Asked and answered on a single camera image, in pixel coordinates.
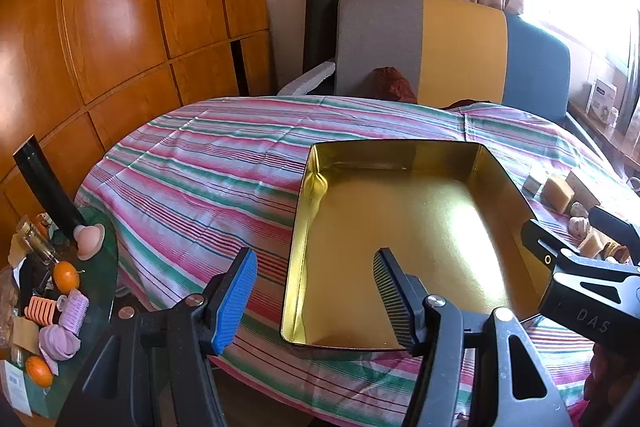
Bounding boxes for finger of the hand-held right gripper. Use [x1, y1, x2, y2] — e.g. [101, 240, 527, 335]
[589, 205, 640, 264]
[520, 218, 581, 269]

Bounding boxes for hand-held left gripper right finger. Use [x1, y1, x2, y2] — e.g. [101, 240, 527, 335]
[372, 247, 573, 427]

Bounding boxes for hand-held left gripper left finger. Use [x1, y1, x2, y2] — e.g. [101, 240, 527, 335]
[57, 247, 258, 427]

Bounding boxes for large cream box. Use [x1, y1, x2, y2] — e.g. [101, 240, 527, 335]
[567, 168, 608, 208]

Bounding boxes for gold tin box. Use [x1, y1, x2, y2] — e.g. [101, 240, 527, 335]
[279, 139, 553, 353]

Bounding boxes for red clothing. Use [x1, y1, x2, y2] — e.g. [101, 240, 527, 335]
[575, 352, 640, 427]

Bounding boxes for wooden shelf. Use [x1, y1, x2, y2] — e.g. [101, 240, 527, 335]
[567, 97, 640, 178]

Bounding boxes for white printed box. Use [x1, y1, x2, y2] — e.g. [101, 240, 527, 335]
[585, 79, 618, 118]

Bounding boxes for striped curtain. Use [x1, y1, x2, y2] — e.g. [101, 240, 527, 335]
[620, 7, 640, 142]

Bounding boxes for striped tablecloth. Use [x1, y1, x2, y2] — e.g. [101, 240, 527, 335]
[75, 96, 640, 427]

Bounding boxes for glass side table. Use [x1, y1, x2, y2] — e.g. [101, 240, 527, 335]
[0, 207, 119, 420]

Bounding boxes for dark red cloth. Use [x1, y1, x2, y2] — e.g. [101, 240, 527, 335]
[440, 98, 503, 109]

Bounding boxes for pink round cap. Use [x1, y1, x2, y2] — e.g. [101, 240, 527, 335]
[72, 223, 105, 261]

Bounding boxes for purple hair roller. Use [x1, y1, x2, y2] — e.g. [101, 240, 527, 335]
[60, 289, 90, 335]

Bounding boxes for orange fruit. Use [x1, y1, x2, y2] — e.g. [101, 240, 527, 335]
[25, 356, 54, 388]
[53, 261, 81, 290]

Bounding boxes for purple sock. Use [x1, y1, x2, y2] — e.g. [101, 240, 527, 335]
[39, 324, 82, 375]

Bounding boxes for salmon hair roller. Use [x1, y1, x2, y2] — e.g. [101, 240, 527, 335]
[26, 296, 62, 325]

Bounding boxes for glass bottle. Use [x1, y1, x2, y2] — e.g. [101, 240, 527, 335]
[17, 217, 56, 265]

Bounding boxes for brown-red cloth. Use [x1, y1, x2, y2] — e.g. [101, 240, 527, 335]
[361, 66, 418, 104]

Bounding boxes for black tube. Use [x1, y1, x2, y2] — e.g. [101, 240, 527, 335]
[12, 134, 86, 228]

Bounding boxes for white carton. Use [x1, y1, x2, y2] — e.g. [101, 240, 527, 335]
[0, 359, 33, 418]

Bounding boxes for grey yellow blue armchair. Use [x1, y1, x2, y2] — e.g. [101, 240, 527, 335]
[277, 0, 573, 128]

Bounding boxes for black rolled mat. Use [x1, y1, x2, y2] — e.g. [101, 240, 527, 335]
[302, 0, 342, 75]

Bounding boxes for wooden wardrobe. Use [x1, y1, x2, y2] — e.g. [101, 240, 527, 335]
[0, 0, 273, 228]

